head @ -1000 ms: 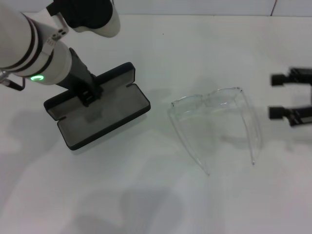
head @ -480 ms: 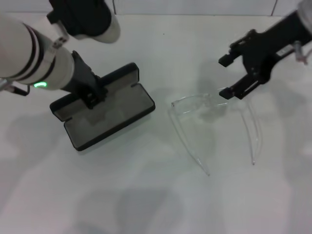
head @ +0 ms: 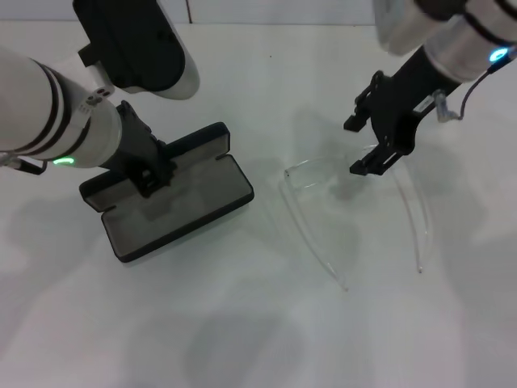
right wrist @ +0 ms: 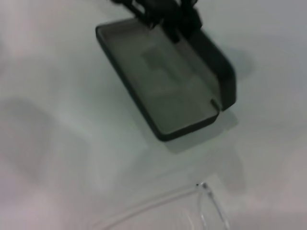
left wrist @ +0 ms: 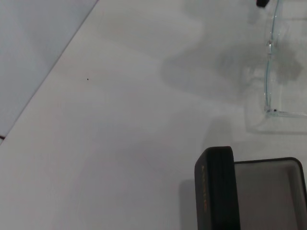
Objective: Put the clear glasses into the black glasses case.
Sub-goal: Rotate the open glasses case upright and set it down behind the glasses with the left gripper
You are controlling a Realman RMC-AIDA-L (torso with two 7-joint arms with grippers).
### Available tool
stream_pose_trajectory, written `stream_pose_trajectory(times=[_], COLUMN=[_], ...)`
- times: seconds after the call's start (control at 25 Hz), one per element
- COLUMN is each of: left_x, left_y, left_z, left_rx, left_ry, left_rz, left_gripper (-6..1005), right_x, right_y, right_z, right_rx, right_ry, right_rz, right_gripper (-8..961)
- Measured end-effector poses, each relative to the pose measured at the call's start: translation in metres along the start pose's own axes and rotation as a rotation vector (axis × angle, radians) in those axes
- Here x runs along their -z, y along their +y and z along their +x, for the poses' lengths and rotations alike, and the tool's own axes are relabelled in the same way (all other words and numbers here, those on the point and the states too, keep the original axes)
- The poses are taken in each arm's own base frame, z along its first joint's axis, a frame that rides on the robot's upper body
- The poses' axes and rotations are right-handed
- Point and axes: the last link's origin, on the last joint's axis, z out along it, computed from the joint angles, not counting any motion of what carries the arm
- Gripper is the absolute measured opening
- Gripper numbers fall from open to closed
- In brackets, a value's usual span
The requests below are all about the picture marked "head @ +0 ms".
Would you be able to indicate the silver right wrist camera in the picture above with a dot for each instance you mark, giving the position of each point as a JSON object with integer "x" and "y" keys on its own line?
{"x": 400, "y": 24}

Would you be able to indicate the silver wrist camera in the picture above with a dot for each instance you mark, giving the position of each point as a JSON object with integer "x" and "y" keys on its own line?
{"x": 400, "y": 24}
{"x": 137, "y": 44}

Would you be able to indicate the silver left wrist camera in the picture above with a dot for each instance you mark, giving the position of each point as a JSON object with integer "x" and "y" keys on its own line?
{"x": 137, "y": 44}

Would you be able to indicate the black glasses case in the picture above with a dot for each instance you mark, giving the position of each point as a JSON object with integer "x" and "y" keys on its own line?
{"x": 182, "y": 218}

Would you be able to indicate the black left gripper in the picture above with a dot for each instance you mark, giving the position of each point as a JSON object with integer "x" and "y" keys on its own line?
{"x": 137, "y": 141}

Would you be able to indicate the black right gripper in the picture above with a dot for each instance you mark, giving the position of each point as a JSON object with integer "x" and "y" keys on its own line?
{"x": 400, "y": 105}

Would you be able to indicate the clear white glasses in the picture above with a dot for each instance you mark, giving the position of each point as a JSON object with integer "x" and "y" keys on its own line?
{"x": 315, "y": 174}

